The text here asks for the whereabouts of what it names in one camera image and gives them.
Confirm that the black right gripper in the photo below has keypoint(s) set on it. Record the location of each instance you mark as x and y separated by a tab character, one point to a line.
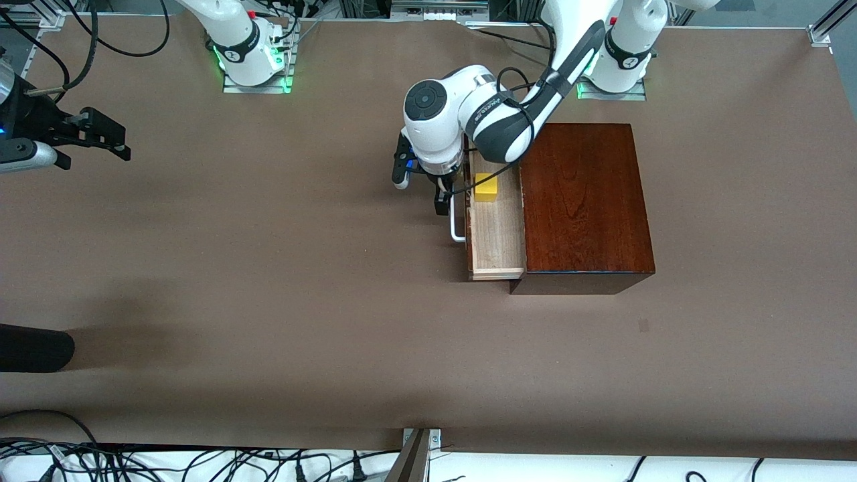
37	116

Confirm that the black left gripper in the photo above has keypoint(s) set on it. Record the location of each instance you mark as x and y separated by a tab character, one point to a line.
441	190

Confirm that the yellow wooden block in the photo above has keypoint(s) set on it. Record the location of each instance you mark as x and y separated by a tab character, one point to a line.
487	189

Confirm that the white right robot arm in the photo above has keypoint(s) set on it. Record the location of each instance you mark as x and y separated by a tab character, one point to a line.
234	40

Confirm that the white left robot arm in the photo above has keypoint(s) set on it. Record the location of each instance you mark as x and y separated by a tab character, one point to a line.
435	134

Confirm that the dark brown wooden cabinet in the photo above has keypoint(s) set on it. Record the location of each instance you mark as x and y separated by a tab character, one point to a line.
582	201

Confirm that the grey power strip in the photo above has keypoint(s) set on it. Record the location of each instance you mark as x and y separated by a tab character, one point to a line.
435	8

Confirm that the black rounded object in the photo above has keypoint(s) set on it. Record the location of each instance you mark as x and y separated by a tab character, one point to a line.
33	348

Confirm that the black power plug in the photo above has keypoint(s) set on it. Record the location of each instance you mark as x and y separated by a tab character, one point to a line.
299	472
358	472

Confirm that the aluminium frame rail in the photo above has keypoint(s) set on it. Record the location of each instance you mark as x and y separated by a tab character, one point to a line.
820	33
47	13

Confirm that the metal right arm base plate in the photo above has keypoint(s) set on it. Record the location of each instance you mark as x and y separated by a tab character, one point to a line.
268	89

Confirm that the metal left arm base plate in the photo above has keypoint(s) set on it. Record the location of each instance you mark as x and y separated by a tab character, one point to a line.
636	96

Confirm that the silver metal bracket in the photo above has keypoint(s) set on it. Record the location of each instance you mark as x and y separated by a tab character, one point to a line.
435	438

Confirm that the dark grey metal post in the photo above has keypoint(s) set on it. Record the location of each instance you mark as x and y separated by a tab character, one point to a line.
410	465

